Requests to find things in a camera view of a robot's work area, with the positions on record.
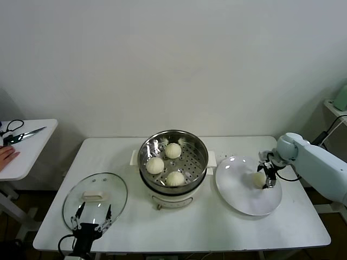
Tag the stainless steel steamer basket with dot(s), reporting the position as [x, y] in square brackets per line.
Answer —
[192, 165]

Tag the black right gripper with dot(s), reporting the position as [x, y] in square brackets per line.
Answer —
[272, 168]

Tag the white steamed baozi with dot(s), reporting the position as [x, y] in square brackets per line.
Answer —
[257, 180]
[175, 178]
[173, 150]
[155, 165]

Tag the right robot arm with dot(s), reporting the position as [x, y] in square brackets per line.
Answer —
[320, 168]

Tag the person's bare hand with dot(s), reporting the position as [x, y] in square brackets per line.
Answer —
[8, 158]

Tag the white shelf table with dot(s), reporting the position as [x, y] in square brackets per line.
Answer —
[329, 106]

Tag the mint green appliance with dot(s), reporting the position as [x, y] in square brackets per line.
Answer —
[341, 100]

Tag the white side table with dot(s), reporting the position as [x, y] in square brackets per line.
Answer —
[32, 151]

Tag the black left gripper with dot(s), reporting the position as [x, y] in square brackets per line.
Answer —
[85, 234]

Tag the cream electric cooker pot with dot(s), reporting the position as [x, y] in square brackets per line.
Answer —
[173, 201]

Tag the white round plate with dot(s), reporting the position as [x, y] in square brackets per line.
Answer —
[238, 195]

